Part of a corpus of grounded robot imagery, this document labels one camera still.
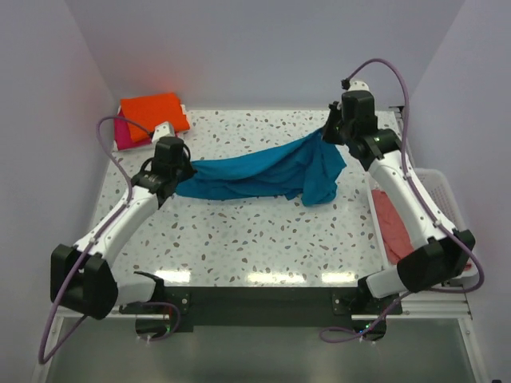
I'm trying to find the white plastic basket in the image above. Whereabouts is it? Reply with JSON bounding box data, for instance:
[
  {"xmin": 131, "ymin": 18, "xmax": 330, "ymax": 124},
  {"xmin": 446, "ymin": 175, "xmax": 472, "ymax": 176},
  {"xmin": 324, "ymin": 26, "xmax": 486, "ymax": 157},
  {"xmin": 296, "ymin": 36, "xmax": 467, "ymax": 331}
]
[{"xmin": 366, "ymin": 168, "xmax": 466, "ymax": 269}]

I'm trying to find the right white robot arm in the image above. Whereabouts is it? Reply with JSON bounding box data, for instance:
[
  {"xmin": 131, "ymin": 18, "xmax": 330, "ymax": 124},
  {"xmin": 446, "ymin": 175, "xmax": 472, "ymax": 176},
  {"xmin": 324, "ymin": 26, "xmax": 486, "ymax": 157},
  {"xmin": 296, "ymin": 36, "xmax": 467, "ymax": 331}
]
[{"xmin": 323, "ymin": 90, "xmax": 475, "ymax": 314}]

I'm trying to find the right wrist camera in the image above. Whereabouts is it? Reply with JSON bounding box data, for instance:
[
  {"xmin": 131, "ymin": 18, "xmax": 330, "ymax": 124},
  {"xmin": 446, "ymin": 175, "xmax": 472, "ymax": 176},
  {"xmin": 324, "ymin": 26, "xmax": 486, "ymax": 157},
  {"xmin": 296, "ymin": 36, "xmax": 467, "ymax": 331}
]
[{"xmin": 341, "ymin": 78, "xmax": 370, "ymax": 92}]

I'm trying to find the salmon pink t-shirt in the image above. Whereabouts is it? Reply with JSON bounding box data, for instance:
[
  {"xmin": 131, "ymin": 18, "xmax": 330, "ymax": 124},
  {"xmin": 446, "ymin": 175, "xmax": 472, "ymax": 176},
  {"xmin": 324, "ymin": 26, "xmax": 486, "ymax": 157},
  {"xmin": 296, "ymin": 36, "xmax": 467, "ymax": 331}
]
[{"xmin": 371, "ymin": 189, "xmax": 414, "ymax": 265}]

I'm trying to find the aluminium frame rail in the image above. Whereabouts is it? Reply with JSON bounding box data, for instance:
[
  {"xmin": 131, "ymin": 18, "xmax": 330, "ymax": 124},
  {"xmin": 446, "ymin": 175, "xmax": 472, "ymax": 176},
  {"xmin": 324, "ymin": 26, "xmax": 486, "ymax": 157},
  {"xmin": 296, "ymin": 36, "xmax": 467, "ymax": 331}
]
[{"xmin": 50, "ymin": 278, "xmax": 473, "ymax": 319}]

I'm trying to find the folded magenta t-shirt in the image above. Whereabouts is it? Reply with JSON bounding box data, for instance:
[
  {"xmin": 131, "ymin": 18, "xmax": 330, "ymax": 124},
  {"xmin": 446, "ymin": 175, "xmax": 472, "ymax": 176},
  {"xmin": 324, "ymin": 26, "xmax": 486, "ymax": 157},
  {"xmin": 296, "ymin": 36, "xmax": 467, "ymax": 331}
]
[{"xmin": 114, "ymin": 113, "xmax": 152, "ymax": 151}]

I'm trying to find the folded orange t-shirt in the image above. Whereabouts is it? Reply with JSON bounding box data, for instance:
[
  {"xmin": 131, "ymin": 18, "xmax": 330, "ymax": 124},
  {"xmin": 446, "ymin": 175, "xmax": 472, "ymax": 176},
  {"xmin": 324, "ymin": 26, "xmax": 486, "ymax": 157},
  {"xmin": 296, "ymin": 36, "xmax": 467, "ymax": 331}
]
[{"xmin": 120, "ymin": 93, "xmax": 190, "ymax": 132}]

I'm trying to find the blue t-shirt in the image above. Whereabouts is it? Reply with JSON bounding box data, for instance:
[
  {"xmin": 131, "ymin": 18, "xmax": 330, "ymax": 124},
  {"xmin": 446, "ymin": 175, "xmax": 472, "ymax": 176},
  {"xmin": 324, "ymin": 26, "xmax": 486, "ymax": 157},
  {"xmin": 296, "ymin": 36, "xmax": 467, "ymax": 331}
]
[{"xmin": 176, "ymin": 129, "xmax": 347, "ymax": 207}]

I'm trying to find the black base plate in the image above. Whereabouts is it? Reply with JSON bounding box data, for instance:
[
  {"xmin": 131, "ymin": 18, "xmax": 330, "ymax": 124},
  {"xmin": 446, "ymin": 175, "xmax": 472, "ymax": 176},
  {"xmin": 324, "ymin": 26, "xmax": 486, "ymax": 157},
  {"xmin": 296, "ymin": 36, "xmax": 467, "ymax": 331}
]
[{"xmin": 120, "ymin": 286, "xmax": 402, "ymax": 333}]

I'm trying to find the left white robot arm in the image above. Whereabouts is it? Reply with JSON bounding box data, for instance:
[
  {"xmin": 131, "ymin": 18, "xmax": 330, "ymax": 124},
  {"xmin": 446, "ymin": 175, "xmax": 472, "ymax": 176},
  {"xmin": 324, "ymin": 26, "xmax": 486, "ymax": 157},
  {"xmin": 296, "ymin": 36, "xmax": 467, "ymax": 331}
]
[{"xmin": 50, "ymin": 136, "xmax": 196, "ymax": 320}]

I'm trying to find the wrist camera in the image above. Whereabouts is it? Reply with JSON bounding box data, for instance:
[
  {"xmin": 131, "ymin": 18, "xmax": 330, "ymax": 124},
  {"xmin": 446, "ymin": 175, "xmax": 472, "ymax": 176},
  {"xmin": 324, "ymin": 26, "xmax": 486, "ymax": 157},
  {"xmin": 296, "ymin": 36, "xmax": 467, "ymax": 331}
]
[
  {"xmin": 341, "ymin": 78, "xmax": 370, "ymax": 92},
  {"xmin": 151, "ymin": 121, "xmax": 176, "ymax": 144}
]

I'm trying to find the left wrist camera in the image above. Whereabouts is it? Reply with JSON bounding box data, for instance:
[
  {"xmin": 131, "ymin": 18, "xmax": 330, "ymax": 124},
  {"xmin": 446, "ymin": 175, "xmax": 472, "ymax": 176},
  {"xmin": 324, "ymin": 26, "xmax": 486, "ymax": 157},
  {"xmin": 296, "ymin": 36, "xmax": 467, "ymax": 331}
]
[{"xmin": 151, "ymin": 121, "xmax": 176, "ymax": 144}]

